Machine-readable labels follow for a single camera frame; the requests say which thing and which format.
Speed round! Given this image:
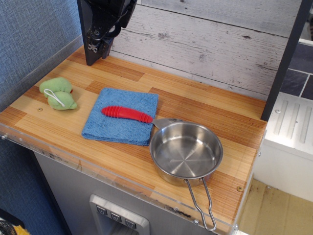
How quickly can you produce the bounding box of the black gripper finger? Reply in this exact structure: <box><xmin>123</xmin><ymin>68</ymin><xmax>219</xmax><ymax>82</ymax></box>
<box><xmin>100</xmin><ymin>38</ymin><xmax>114</xmax><ymax>59</ymax></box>
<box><xmin>88</xmin><ymin>36</ymin><xmax>101</xmax><ymax>53</ymax></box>

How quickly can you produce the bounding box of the red-handled metal utensil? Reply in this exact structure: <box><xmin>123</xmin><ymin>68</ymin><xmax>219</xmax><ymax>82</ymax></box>
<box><xmin>101</xmin><ymin>106</ymin><xmax>182</xmax><ymax>128</ymax></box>

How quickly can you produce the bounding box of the metal pan with wire handle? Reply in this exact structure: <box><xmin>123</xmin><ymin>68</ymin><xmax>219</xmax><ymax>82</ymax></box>
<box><xmin>149</xmin><ymin>120</ymin><xmax>224</xmax><ymax>232</ymax></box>

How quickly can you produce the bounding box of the left dark gray post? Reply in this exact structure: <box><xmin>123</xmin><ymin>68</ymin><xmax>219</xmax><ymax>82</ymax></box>
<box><xmin>77</xmin><ymin>0</ymin><xmax>101</xmax><ymax>66</ymax></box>

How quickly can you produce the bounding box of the silver button panel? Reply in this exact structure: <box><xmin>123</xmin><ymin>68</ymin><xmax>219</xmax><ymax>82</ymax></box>
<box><xmin>89</xmin><ymin>194</ymin><xmax>150</xmax><ymax>235</ymax></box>

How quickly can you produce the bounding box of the blue folded cloth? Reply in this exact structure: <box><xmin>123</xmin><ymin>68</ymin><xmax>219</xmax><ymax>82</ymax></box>
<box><xmin>81</xmin><ymin>87</ymin><xmax>159</xmax><ymax>147</ymax></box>

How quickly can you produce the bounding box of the clear acrylic edge guard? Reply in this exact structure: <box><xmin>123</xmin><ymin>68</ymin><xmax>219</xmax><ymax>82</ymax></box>
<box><xmin>0</xmin><ymin>124</ymin><xmax>237</xmax><ymax>235</ymax></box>

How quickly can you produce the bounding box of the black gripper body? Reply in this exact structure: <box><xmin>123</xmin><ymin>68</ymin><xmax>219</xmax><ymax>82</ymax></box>
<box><xmin>84</xmin><ymin>0</ymin><xmax>137</xmax><ymax>43</ymax></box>

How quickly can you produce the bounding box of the dark gray post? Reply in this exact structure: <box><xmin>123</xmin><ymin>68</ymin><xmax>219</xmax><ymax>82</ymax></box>
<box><xmin>77</xmin><ymin>0</ymin><xmax>101</xmax><ymax>66</ymax></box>
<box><xmin>261</xmin><ymin>0</ymin><xmax>313</xmax><ymax>121</ymax></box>

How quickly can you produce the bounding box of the right dark gray post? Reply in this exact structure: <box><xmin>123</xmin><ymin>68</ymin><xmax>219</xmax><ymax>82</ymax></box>
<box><xmin>261</xmin><ymin>0</ymin><xmax>313</xmax><ymax>121</ymax></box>

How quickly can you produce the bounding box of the white toy sink unit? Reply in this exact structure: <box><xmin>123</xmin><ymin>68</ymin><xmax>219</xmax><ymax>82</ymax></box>
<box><xmin>253</xmin><ymin>93</ymin><xmax>313</xmax><ymax>201</ymax></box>

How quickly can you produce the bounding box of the green plush toy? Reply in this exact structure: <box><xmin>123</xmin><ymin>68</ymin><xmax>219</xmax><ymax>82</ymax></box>
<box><xmin>39</xmin><ymin>77</ymin><xmax>77</xmax><ymax>110</ymax></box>

